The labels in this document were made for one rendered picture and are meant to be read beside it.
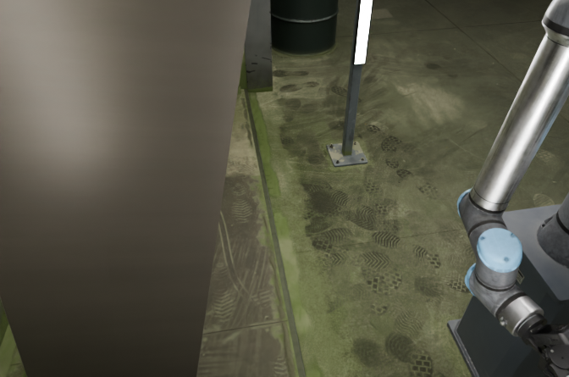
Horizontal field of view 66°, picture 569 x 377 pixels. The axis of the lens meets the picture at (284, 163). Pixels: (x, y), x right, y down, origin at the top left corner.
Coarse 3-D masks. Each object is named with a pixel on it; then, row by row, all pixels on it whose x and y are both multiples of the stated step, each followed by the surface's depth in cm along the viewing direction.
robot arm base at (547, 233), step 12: (552, 216) 123; (540, 228) 124; (552, 228) 119; (564, 228) 115; (540, 240) 123; (552, 240) 119; (564, 240) 116; (552, 252) 118; (564, 252) 116; (564, 264) 117
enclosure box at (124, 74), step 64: (0, 0) 45; (64, 0) 46; (128, 0) 47; (192, 0) 49; (0, 64) 49; (64, 64) 50; (128, 64) 52; (192, 64) 54; (0, 128) 54; (64, 128) 56; (128, 128) 57; (192, 128) 59; (0, 192) 60; (64, 192) 62; (128, 192) 64; (192, 192) 67; (0, 256) 67; (64, 256) 70; (128, 256) 73; (192, 256) 76; (64, 320) 80; (128, 320) 84; (192, 320) 89
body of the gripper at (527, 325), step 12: (528, 324) 96; (540, 324) 97; (528, 336) 99; (540, 348) 97; (552, 348) 92; (564, 348) 91; (540, 360) 94; (552, 360) 90; (564, 360) 90; (552, 372) 93
